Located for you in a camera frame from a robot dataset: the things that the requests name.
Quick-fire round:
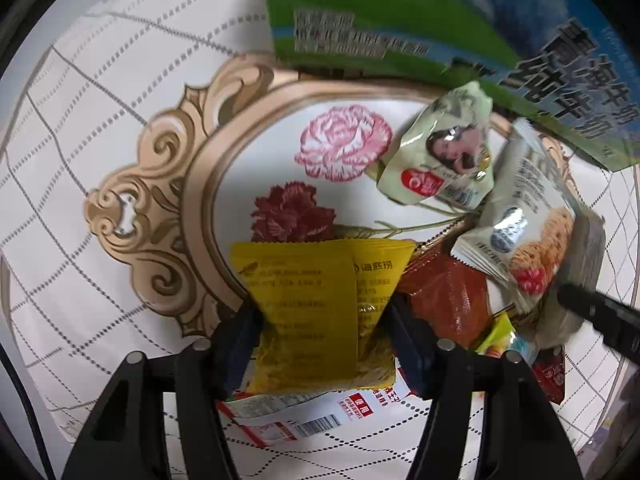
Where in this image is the small dark red packet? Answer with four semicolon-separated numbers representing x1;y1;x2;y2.
532;346;565;405

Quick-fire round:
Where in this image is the red sauce packet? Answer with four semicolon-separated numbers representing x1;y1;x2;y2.
396;243;491;349

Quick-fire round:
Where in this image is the yellow seasoning packet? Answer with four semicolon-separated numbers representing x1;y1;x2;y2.
231;238;416;394

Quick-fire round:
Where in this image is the pale green snack packet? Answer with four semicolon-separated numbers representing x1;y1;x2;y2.
378;81;494;210

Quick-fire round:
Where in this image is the white red barcode packet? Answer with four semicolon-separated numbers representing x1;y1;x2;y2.
218;375;411;448

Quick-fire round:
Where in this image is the milk carton cardboard box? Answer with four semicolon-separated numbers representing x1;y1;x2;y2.
266;0;639;171

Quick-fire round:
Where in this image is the floral quilted bed cover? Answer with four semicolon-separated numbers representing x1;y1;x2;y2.
1;0;639;479

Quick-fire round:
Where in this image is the colourful candy packet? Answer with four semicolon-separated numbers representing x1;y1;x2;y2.
475;312;538;365

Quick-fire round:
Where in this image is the white cookie snack packet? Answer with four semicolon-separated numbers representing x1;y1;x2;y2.
450;118;577;314

